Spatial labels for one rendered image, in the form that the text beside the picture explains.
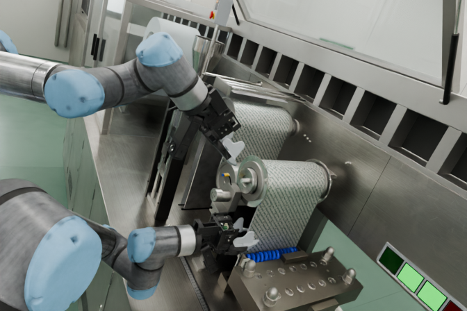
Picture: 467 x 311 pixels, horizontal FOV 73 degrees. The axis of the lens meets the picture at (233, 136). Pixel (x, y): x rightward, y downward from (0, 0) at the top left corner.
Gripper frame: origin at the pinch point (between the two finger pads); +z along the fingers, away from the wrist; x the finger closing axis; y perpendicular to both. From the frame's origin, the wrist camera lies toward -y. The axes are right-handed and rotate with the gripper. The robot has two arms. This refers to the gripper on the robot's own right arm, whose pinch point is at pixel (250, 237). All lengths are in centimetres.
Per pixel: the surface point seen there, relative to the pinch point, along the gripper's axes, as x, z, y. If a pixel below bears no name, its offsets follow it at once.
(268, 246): -0.2, 8.6, -4.1
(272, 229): -0.2, 7.2, 2.6
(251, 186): 2.6, -4.5, 16.4
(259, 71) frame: 69, 34, 37
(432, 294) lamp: -35.9, 29.9, 10.1
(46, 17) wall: 556, -44, -37
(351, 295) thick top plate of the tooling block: -19.9, 29.4, -8.5
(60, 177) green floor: 201, -30, -109
